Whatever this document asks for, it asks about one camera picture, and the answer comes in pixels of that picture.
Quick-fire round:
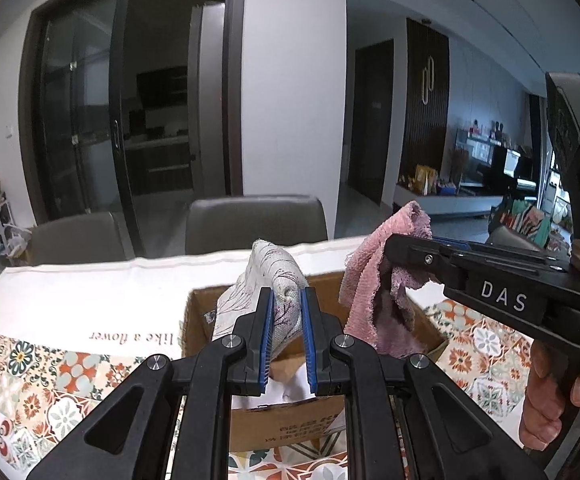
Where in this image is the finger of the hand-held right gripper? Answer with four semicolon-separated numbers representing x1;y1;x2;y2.
432;236;572;264
384;232;472;292

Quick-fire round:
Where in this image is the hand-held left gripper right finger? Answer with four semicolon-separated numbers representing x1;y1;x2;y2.
300;287;546;480

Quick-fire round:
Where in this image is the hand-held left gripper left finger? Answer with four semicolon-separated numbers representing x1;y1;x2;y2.
26;287;275;480

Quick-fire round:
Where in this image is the white floral printed cloth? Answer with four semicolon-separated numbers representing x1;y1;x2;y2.
212;240;309;362

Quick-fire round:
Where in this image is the pink terry towel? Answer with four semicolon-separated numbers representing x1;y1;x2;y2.
339;201;444;359

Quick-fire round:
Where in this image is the brown cardboard box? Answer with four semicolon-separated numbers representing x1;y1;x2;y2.
177;272;449;454

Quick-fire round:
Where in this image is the person's right hand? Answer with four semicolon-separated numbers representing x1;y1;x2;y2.
519;341;580;454

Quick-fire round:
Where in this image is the low tv cabinet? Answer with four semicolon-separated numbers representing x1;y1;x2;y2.
395;125;537;219

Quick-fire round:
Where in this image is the colourful printed bag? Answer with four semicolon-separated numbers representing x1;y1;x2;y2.
490;199;554;252

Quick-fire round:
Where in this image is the grey dining chair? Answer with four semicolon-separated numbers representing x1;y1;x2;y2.
185;195;329;257
24;211;136;267

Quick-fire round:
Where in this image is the dark wooden door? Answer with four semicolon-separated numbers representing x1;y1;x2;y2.
347;37;397;207

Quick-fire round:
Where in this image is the tile patterned tablecloth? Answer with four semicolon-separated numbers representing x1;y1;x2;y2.
0;235;562;480

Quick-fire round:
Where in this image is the grey refrigerator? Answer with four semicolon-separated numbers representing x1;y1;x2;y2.
187;2;229;202

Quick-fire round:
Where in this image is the dark sliding glass door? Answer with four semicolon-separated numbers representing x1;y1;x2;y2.
20;0;247;257

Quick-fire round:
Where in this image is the dark wall panel gold ornament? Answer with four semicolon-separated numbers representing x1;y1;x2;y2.
400;17;451;207

